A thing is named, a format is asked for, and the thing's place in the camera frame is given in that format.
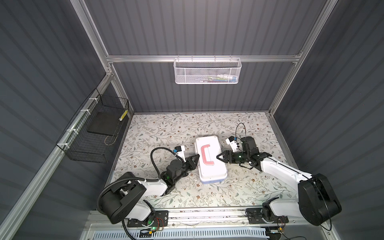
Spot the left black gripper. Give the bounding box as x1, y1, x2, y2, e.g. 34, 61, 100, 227
172, 153, 199, 186

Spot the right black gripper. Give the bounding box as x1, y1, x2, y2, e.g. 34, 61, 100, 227
216, 150, 249, 164

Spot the white blue tool box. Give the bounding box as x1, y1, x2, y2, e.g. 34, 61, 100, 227
195, 136, 228, 184

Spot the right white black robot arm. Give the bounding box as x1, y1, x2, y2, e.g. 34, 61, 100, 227
216, 136, 342, 226

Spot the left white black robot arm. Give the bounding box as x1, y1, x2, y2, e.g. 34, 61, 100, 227
96, 146, 200, 226

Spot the yellow tag in cage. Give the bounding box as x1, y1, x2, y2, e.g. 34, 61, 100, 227
119, 110, 129, 122

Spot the black foam pad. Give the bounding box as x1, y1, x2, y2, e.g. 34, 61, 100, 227
87, 112, 122, 137

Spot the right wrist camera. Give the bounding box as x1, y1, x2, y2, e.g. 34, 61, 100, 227
226, 136, 240, 153

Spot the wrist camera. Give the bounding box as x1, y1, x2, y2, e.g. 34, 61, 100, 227
173, 146, 186, 162
226, 136, 240, 153

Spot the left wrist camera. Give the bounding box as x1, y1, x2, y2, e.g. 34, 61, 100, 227
173, 146, 186, 162

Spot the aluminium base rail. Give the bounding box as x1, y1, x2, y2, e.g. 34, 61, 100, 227
85, 206, 312, 230

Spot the white vented cable duct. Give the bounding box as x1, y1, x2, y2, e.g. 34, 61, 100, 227
89, 227, 271, 240

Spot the white wire mesh basket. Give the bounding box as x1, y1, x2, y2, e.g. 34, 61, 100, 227
173, 58, 242, 85

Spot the black wire cage basket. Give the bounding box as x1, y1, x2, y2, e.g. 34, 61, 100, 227
57, 91, 130, 164

